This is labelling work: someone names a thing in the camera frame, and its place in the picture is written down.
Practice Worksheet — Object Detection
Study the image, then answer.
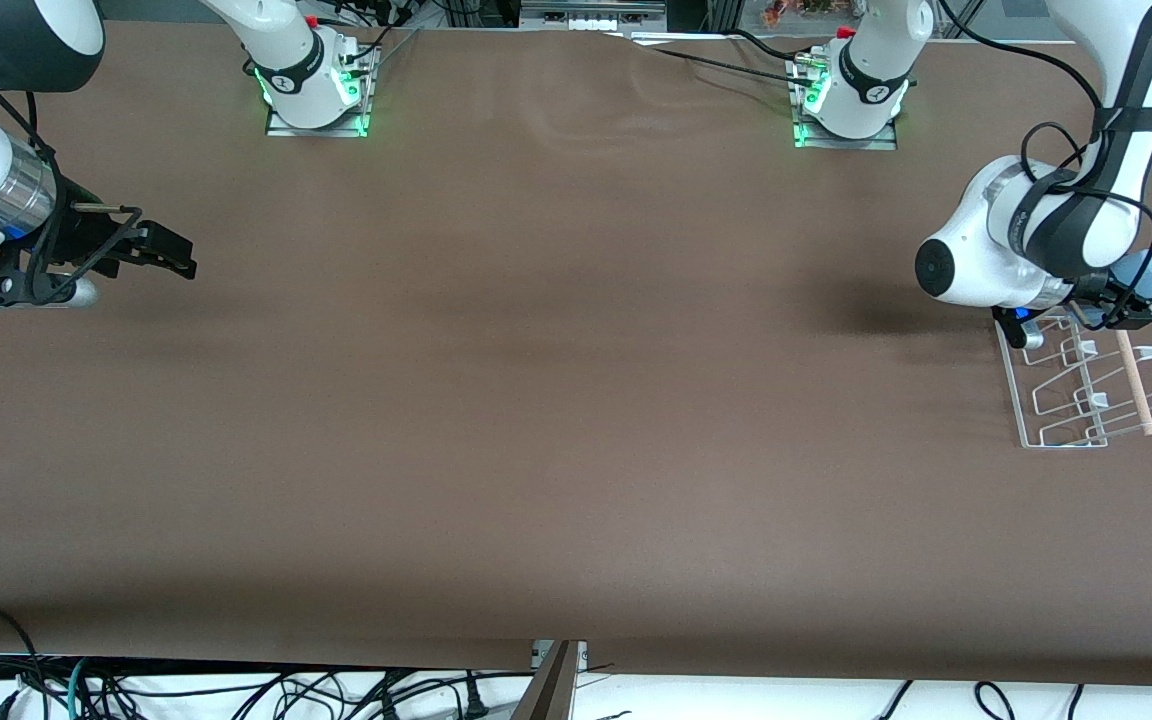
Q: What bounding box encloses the brown table cover sheet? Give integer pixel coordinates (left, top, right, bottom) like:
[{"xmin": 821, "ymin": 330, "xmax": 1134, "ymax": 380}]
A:
[{"xmin": 0, "ymin": 20, "xmax": 1152, "ymax": 691}]

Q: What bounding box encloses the white power strip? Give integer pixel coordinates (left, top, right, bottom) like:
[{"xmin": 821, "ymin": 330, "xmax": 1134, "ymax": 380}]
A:
[{"xmin": 520, "ymin": 0, "xmax": 668, "ymax": 32}]

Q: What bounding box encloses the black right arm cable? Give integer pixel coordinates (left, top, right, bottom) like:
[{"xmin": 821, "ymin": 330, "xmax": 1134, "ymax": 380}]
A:
[{"xmin": 0, "ymin": 35, "xmax": 144, "ymax": 304}]

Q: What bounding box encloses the short black power cable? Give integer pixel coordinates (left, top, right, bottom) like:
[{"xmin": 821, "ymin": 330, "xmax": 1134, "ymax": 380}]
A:
[{"xmin": 731, "ymin": 28, "xmax": 822, "ymax": 63}]

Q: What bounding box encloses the white wire cup rack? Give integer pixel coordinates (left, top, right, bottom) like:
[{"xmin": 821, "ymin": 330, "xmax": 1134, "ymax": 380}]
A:
[{"xmin": 994, "ymin": 305, "xmax": 1152, "ymax": 450}]

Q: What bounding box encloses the blue plastic cup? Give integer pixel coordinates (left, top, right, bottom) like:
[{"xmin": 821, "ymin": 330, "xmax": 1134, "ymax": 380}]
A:
[{"xmin": 1107, "ymin": 249, "xmax": 1152, "ymax": 302}]

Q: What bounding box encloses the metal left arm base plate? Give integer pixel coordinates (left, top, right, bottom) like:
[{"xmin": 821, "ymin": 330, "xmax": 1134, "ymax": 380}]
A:
[{"xmin": 792, "ymin": 52, "xmax": 900, "ymax": 152}]

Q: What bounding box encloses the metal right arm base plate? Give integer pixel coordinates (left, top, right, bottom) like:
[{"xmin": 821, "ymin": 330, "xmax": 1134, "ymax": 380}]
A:
[{"xmin": 265, "ymin": 42, "xmax": 371, "ymax": 139}]

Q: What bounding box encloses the long black power cable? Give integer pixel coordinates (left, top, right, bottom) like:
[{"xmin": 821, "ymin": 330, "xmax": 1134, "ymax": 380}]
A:
[{"xmin": 626, "ymin": 38, "xmax": 812, "ymax": 85}]

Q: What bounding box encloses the teal floor cable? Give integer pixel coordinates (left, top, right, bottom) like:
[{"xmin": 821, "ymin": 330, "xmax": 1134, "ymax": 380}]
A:
[{"xmin": 65, "ymin": 655, "xmax": 93, "ymax": 720}]

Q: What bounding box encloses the curled black floor cable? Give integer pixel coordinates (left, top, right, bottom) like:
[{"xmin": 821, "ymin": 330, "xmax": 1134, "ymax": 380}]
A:
[{"xmin": 974, "ymin": 681, "xmax": 1019, "ymax": 720}]

